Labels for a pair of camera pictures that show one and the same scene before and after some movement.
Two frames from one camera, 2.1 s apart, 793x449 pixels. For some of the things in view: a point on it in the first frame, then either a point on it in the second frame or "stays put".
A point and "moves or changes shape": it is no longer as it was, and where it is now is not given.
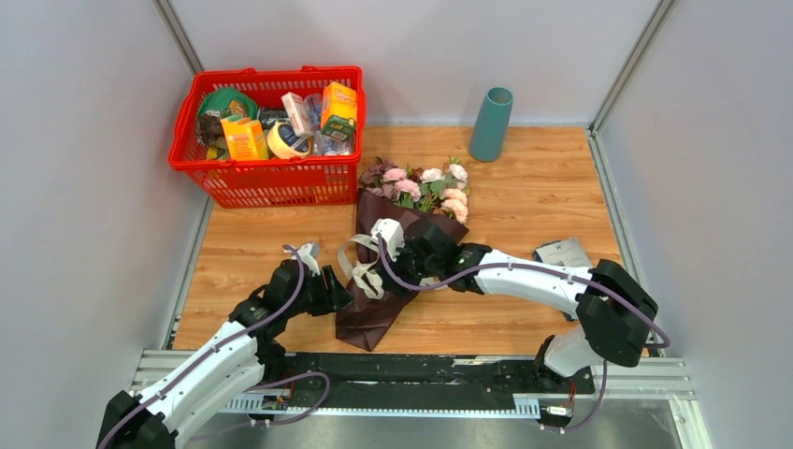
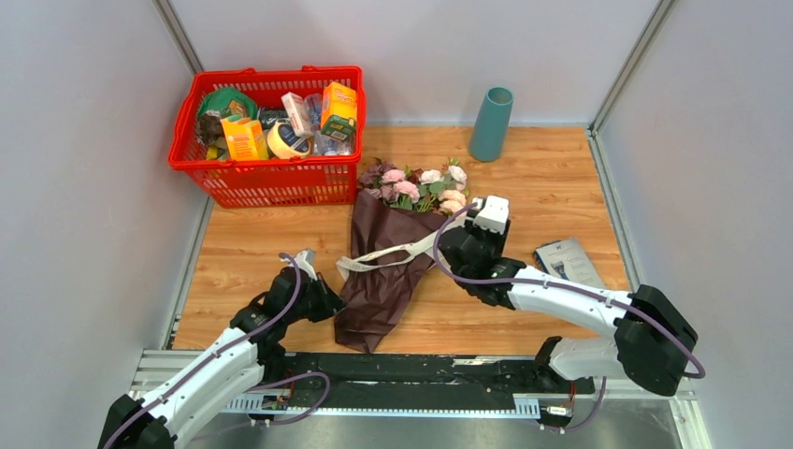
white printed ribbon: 367,276 moves or changes shape
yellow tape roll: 279,148 stays put
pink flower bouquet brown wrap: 434,195 stays put
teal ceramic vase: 489,127 stays put
